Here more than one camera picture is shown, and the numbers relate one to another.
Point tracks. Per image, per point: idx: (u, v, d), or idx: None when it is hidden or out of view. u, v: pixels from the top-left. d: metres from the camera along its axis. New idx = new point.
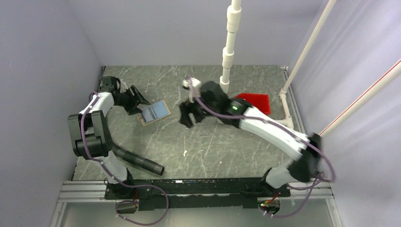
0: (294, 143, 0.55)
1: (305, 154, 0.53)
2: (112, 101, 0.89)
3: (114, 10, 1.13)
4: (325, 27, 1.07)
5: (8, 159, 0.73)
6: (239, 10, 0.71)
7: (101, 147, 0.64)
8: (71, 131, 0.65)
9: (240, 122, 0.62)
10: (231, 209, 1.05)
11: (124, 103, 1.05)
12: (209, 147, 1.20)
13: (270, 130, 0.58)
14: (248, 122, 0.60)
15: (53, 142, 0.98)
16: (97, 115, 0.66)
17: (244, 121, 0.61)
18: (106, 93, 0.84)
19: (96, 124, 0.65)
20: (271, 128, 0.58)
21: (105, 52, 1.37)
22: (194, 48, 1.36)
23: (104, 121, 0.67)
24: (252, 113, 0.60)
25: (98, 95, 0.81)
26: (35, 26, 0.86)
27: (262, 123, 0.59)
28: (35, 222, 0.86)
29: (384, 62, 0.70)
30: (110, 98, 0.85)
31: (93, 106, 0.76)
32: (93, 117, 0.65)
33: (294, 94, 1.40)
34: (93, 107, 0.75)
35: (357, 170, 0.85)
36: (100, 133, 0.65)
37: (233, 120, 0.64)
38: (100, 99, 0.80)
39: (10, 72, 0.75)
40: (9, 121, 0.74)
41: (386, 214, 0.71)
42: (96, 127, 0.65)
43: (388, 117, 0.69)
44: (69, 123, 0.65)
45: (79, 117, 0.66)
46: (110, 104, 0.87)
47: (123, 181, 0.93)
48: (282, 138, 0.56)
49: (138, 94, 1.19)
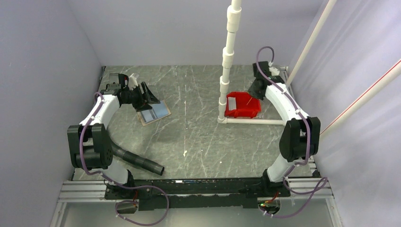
0: (292, 113, 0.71)
1: (294, 120, 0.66)
2: (116, 106, 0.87)
3: (113, 11, 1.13)
4: (324, 28, 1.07)
5: (8, 158, 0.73)
6: (239, 10, 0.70)
7: (99, 162, 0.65)
8: (70, 144, 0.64)
9: (268, 92, 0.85)
10: (231, 209, 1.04)
11: (132, 101, 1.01)
12: (209, 146, 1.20)
13: (283, 102, 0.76)
14: (272, 92, 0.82)
15: (52, 143, 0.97)
16: (98, 129, 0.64)
17: (270, 87, 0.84)
18: (110, 100, 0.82)
19: (95, 139, 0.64)
20: (283, 100, 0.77)
21: (105, 52, 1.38)
22: (194, 48, 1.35)
23: (105, 135, 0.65)
24: (279, 85, 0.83)
25: (103, 100, 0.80)
26: (35, 27, 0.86)
27: (280, 93, 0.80)
28: (34, 222, 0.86)
29: (385, 63, 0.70)
30: (115, 100, 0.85)
31: (95, 115, 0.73)
32: (93, 131, 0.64)
33: (294, 94, 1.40)
34: (94, 117, 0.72)
35: (357, 170, 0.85)
36: (100, 148, 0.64)
37: (262, 87, 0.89)
38: (104, 104, 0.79)
39: (9, 73, 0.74)
40: (8, 122, 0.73)
41: (387, 214, 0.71)
42: (95, 142, 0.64)
43: (388, 116, 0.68)
44: (69, 136, 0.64)
45: (79, 130, 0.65)
46: (114, 110, 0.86)
47: (123, 184, 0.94)
48: (287, 109, 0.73)
49: (148, 91, 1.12)
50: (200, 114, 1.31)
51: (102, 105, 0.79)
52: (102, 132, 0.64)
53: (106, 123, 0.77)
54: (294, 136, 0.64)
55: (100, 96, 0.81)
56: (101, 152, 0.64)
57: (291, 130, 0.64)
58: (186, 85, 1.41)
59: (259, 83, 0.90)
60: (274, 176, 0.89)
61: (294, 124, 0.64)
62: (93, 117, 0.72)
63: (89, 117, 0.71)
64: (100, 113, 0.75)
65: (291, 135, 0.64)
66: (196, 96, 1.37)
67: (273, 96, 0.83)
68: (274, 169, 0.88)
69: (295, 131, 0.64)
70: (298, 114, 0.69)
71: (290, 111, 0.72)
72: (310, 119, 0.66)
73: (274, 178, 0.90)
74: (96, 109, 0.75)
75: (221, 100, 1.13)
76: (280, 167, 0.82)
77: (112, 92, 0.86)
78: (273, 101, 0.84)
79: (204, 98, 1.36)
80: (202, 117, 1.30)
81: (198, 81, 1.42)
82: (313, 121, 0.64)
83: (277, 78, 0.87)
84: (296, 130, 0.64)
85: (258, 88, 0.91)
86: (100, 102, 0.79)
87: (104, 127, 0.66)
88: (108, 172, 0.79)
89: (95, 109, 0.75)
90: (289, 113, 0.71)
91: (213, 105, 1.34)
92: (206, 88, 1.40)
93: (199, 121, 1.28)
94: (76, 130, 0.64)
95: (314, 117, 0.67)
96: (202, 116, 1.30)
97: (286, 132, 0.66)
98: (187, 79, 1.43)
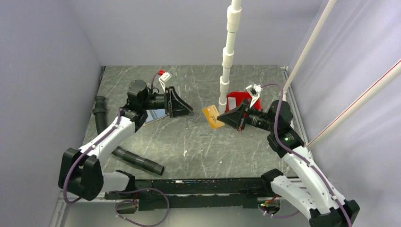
0: (328, 199, 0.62)
1: (334, 212, 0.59)
2: (131, 131, 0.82)
3: (113, 9, 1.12)
4: (325, 27, 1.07)
5: (8, 157, 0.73)
6: (239, 10, 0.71)
7: (81, 194, 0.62)
8: (62, 166, 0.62)
9: (288, 157, 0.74)
10: (231, 209, 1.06)
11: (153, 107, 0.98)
12: (209, 147, 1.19)
13: (311, 178, 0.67)
14: (294, 161, 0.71)
15: (52, 142, 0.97)
16: (90, 166, 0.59)
17: (290, 156, 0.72)
18: (124, 126, 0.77)
19: (84, 174, 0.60)
20: (311, 174, 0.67)
21: (105, 52, 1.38)
22: (194, 48, 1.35)
23: (94, 173, 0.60)
24: (299, 152, 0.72)
25: (117, 125, 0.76)
26: (35, 26, 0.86)
27: (305, 166, 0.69)
28: (35, 222, 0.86)
29: (384, 62, 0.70)
30: (129, 128, 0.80)
31: (99, 143, 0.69)
32: (85, 166, 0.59)
33: (294, 94, 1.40)
34: (96, 146, 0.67)
35: (357, 170, 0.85)
36: (85, 184, 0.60)
37: (280, 148, 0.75)
38: (115, 131, 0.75)
39: (9, 71, 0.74)
40: (8, 121, 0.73)
41: (387, 215, 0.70)
42: (84, 177, 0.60)
43: (388, 116, 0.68)
44: (63, 160, 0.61)
45: (74, 158, 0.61)
46: (127, 135, 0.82)
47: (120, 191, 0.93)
48: (318, 191, 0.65)
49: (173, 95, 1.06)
50: (200, 114, 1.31)
51: (113, 130, 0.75)
52: (91, 170, 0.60)
53: (108, 152, 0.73)
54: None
55: (116, 119, 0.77)
56: (85, 187, 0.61)
57: (334, 222, 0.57)
58: (186, 85, 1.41)
59: (275, 144, 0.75)
60: (278, 191, 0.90)
61: (336, 217, 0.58)
62: (95, 146, 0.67)
63: (91, 144, 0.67)
64: (106, 141, 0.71)
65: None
66: (196, 96, 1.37)
67: (294, 164, 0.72)
68: (281, 191, 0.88)
69: (337, 223, 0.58)
70: (335, 200, 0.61)
71: (324, 195, 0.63)
72: (348, 205, 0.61)
73: (277, 191, 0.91)
74: (103, 135, 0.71)
75: (221, 100, 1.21)
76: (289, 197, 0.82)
77: (132, 117, 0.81)
78: (291, 166, 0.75)
79: (204, 98, 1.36)
80: (201, 117, 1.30)
81: (198, 81, 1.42)
82: (354, 209, 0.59)
83: (297, 138, 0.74)
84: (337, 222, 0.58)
85: (274, 148, 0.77)
86: (114, 126, 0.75)
87: (98, 164, 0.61)
88: (101, 190, 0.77)
89: (103, 135, 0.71)
90: (324, 199, 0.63)
91: (213, 105, 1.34)
92: (206, 88, 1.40)
93: (199, 121, 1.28)
94: (71, 157, 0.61)
95: (352, 201, 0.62)
96: (202, 116, 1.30)
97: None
98: (187, 79, 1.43)
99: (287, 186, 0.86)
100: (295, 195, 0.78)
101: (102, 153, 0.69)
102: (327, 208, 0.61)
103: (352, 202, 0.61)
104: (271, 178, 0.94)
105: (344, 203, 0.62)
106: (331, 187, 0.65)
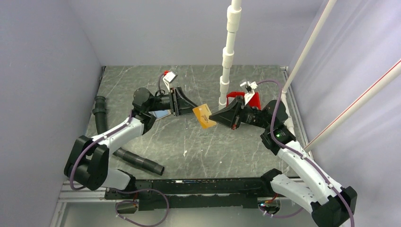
0: (325, 188, 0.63)
1: (331, 199, 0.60)
2: (139, 132, 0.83)
3: (113, 9, 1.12)
4: (324, 28, 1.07)
5: (8, 158, 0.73)
6: (239, 11, 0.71)
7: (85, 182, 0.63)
8: (72, 152, 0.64)
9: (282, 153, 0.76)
10: (231, 209, 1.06)
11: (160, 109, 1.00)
12: (209, 147, 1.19)
13: (307, 170, 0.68)
14: (289, 155, 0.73)
15: (52, 142, 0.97)
16: (100, 152, 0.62)
17: (284, 151, 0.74)
18: (135, 125, 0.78)
19: (93, 160, 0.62)
20: (306, 166, 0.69)
21: (105, 52, 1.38)
22: (194, 48, 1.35)
23: (101, 162, 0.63)
24: (292, 146, 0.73)
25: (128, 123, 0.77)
26: (34, 26, 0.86)
27: (299, 159, 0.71)
28: (35, 222, 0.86)
29: (384, 63, 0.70)
30: (139, 128, 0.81)
31: (109, 135, 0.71)
32: (95, 152, 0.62)
33: (294, 94, 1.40)
34: (107, 138, 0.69)
35: (357, 170, 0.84)
36: (91, 170, 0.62)
37: (273, 144, 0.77)
38: (126, 127, 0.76)
39: (9, 72, 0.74)
40: (8, 121, 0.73)
41: (387, 215, 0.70)
42: (92, 163, 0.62)
43: (388, 116, 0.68)
44: (74, 145, 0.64)
45: (86, 144, 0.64)
46: (135, 135, 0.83)
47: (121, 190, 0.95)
48: (315, 181, 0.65)
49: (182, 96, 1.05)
50: None
51: (125, 127, 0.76)
52: (101, 158, 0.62)
53: (116, 146, 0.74)
54: (335, 217, 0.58)
55: (128, 117, 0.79)
56: (91, 175, 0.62)
57: (333, 211, 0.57)
58: (186, 85, 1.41)
59: (268, 141, 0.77)
60: (279, 190, 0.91)
61: (335, 205, 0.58)
62: (106, 137, 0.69)
63: (102, 135, 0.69)
64: (116, 135, 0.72)
65: (333, 218, 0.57)
66: (196, 96, 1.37)
67: (289, 159, 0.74)
68: (281, 189, 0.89)
69: (337, 212, 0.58)
70: (332, 188, 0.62)
71: (321, 185, 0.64)
72: (345, 192, 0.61)
73: (277, 190, 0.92)
74: (115, 130, 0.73)
75: (221, 100, 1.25)
76: (290, 196, 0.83)
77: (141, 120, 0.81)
78: (287, 162, 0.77)
79: (204, 98, 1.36)
80: None
81: (198, 81, 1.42)
82: (352, 196, 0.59)
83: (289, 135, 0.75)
84: (337, 210, 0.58)
85: (267, 146, 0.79)
86: (126, 124, 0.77)
87: (107, 152, 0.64)
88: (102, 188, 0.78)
89: (115, 129, 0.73)
90: (321, 188, 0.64)
91: (213, 105, 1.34)
92: (206, 88, 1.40)
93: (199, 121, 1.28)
94: (83, 143, 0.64)
95: (349, 188, 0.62)
96: None
97: (326, 213, 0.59)
98: (187, 79, 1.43)
99: (286, 183, 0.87)
100: (295, 191, 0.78)
101: (111, 147, 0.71)
102: (326, 197, 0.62)
103: (348, 188, 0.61)
104: (270, 177, 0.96)
105: (341, 191, 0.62)
106: (327, 176, 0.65)
